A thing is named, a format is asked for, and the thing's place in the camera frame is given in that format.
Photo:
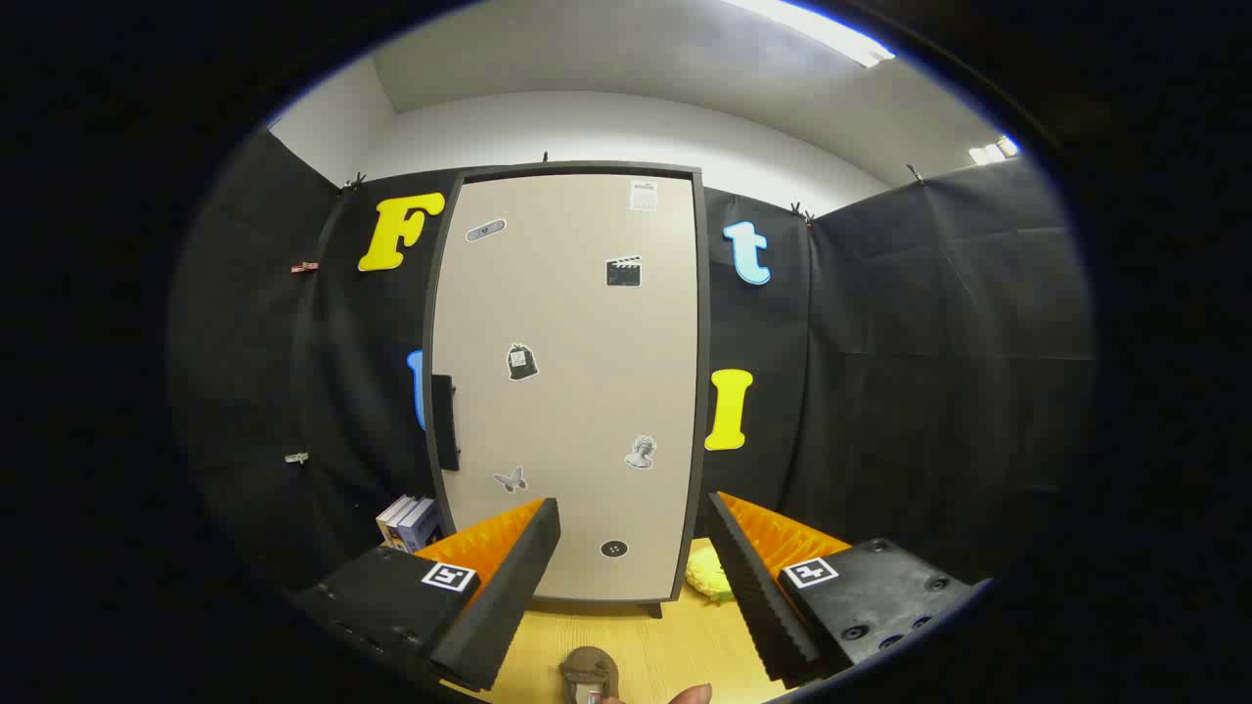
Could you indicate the blue book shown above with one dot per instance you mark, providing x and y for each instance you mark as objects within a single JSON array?
[{"x": 423, "y": 526}]

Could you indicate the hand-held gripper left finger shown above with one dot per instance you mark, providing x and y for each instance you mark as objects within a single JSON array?
[{"x": 509, "y": 596}]

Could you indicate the dark framed shoe cabinet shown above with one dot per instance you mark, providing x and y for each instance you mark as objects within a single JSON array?
[{"x": 703, "y": 391}]

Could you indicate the beige shoe cabinet door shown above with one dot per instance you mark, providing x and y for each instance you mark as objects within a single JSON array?
[{"x": 577, "y": 411}]

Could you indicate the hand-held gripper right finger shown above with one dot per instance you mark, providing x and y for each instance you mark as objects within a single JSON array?
[{"x": 758, "y": 596}]

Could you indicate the black backdrop cloth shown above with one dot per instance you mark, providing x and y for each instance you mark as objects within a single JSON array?
[{"x": 929, "y": 342}]

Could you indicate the yellow plush toy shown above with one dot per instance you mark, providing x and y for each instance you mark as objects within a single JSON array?
[{"x": 709, "y": 577}]

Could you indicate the brown fuzzy shoe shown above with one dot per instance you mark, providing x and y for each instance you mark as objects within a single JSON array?
[{"x": 587, "y": 670}]

